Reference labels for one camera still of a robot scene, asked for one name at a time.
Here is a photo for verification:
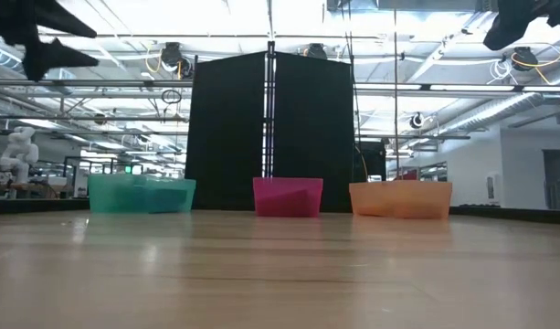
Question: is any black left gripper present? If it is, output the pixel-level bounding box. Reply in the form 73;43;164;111
0;0;100;83

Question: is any white humanoid robot figure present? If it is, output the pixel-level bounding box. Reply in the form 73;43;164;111
0;125;40;185

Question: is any teal plastic bin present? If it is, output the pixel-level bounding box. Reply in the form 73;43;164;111
87;174;197;215

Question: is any black fabric partition panel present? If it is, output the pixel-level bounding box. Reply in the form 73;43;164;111
185;49;268;211
270;50;356;213

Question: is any orange plastic bin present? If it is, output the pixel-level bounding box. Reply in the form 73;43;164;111
348;179;454;220

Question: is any red plastic bin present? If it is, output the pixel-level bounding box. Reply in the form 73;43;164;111
252;176;324;218

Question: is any silver ceiling duct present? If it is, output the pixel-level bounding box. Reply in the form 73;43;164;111
425;90;560;138

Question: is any black hanging ring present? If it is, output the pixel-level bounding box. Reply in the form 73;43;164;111
161;88;184;105

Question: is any white wall-mounted unit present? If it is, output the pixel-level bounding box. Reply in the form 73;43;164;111
484;172;503;205

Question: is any black aluminium table frame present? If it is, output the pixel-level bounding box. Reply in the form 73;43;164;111
0;196;560;226

